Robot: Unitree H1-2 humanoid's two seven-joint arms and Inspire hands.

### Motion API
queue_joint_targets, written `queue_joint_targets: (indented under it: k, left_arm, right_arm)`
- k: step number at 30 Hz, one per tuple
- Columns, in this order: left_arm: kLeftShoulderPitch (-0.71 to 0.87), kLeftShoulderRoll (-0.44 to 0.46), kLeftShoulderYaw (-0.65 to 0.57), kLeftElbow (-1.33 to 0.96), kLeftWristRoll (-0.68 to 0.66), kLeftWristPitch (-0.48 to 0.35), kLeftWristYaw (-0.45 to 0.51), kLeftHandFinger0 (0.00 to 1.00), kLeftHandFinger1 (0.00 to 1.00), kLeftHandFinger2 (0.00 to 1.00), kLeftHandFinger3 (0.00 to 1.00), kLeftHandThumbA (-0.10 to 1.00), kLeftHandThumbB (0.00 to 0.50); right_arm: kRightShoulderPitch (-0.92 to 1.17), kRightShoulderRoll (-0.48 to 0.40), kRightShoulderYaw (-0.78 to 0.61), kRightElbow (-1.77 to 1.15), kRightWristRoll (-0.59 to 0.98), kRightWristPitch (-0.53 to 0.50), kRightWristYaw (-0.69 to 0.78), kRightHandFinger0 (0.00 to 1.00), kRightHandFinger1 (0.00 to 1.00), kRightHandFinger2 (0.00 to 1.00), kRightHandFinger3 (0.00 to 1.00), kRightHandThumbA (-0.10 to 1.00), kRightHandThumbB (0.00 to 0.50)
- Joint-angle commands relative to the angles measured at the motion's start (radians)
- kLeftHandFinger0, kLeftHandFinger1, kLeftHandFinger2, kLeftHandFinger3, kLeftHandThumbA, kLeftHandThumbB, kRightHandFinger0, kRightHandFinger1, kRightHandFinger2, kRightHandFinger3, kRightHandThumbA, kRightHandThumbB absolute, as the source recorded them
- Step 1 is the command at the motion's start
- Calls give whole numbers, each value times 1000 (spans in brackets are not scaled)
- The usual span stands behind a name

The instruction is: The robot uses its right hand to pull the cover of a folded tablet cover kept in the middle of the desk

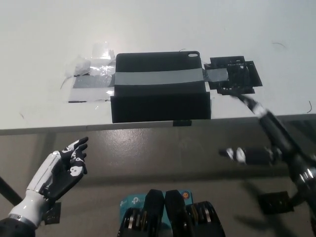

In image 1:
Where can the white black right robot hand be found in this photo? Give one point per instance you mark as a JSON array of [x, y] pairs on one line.
[[274, 130]]

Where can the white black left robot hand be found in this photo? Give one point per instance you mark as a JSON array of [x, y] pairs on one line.
[[61, 170]]

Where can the black folding tablet cover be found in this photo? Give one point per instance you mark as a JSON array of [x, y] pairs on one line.
[[160, 106]]

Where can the black floor tape square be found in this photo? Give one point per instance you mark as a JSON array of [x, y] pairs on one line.
[[54, 213]]

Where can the black table leg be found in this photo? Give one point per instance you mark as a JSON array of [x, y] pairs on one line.
[[11, 191]]

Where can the black tape patch on table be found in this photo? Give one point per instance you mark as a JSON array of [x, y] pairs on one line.
[[244, 76]]

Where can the black floor tape rectangle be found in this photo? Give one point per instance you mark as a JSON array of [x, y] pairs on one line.
[[275, 202]]

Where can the teal router box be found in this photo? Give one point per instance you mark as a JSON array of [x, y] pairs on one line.
[[132, 201]]

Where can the clear tape patch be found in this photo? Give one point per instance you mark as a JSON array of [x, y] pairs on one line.
[[86, 95]]

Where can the small black tape piece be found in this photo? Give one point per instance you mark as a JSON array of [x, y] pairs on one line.
[[182, 123]]

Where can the crumpled white tape wad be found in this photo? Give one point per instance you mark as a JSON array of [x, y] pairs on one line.
[[82, 65]]

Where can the grey tape strip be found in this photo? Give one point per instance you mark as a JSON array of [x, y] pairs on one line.
[[158, 77]]

